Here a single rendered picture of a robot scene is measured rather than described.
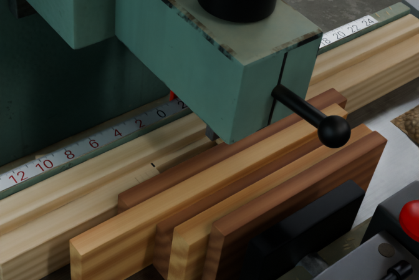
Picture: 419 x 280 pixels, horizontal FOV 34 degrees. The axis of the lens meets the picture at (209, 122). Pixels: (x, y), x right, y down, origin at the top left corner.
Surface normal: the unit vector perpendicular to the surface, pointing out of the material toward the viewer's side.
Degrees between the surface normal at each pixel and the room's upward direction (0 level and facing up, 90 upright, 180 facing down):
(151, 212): 0
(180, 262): 90
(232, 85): 90
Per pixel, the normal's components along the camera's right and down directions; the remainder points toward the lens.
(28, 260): 0.62, 0.59
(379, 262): 0.11, -0.72
